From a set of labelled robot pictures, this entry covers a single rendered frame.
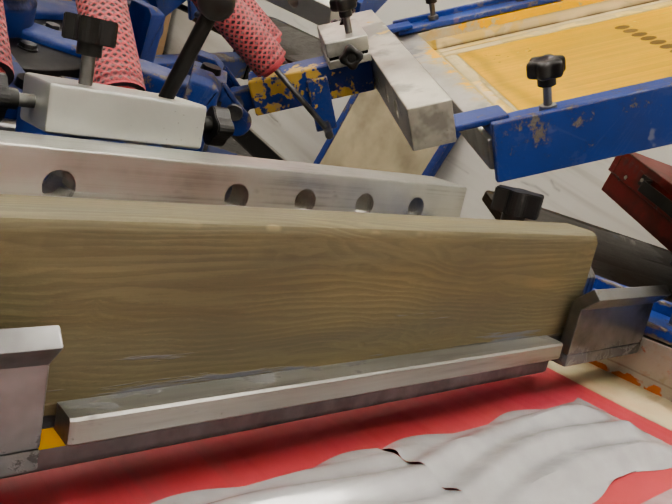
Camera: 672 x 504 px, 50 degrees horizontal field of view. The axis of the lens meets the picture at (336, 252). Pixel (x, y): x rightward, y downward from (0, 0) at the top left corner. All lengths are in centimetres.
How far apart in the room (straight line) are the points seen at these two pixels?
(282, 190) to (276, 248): 30
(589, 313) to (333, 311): 20
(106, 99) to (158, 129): 5
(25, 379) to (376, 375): 15
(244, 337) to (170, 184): 26
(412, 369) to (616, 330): 20
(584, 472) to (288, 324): 17
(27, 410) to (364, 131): 297
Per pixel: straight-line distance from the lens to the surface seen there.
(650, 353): 55
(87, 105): 55
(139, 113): 57
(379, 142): 310
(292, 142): 369
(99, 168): 50
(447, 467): 34
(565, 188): 262
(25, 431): 25
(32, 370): 24
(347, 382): 32
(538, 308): 44
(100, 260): 25
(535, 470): 37
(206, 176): 54
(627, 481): 40
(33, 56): 99
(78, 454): 29
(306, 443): 34
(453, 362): 37
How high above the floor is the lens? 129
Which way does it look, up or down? 24 degrees down
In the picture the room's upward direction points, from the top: 23 degrees clockwise
